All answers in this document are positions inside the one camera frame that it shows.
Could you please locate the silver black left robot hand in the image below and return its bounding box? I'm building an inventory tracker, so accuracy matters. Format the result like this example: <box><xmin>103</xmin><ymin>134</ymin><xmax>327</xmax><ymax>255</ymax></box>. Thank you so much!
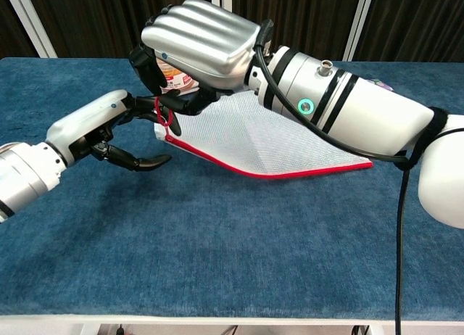
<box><xmin>46</xmin><ymin>89</ymin><xmax>182</xmax><ymax>173</ymax></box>

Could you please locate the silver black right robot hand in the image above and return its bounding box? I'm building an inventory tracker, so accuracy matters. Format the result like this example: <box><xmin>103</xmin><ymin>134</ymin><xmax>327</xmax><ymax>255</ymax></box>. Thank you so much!
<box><xmin>129</xmin><ymin>0</ymin><xmax>262</xmax><ymax>117</ymax></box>

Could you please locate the white mesh zipper pouch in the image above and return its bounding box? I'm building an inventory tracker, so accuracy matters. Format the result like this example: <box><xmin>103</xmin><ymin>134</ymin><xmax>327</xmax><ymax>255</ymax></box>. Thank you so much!
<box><xmin>154</xmin><ymin>91</ymin><xmax>374</xmax><ymax>179</ymax></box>

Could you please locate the clear jar of rubber bands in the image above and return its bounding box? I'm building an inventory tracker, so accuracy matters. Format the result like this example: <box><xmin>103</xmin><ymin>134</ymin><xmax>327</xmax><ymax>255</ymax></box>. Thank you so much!
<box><xmin>155</xmin><ymin>57</ymin><xmax>200</xmax><ymax>95</ymax></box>

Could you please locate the black curtain panel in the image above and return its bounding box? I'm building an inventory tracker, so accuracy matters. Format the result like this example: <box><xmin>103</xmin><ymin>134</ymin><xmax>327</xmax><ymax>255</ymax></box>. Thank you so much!
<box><xmin>355</xmin><ymin>0</ymin><xmax>464</xmax><ymax>65</ymax></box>
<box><xmin>0</xmin><ymin>0</ymin><xmax>37</xmax><ymax>59</ymax></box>
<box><xmin>231</xmin><ymin>0</ymin><xmax>363</xmax><ymax>61</ymax></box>
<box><xmin>25</xmin><ymin>0</ymin><xmax>215</xmax><ymax>59</ymax></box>

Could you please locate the blue felt table mat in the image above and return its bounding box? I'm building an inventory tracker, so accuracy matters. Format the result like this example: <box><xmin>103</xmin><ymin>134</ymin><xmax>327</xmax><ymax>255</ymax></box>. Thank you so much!
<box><xmin>0</xmin><ymin>57</ymin><xmax>464</xmax><ymax>320</ymax></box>

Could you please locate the purple white toothpaste tube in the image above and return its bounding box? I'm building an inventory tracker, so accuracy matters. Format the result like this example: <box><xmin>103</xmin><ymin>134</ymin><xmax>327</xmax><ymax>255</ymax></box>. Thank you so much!
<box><xmin>368</xmin><ymin>78</ymin><xmax>394</xmax><ymax>92</ymax></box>

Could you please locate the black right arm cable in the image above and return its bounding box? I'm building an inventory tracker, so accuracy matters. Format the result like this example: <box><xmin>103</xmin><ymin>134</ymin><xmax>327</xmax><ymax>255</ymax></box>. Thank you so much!
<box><xmin>253</xmin><ymin>18</ymin><xmax>454</xmax><ymax>335</ymax></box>

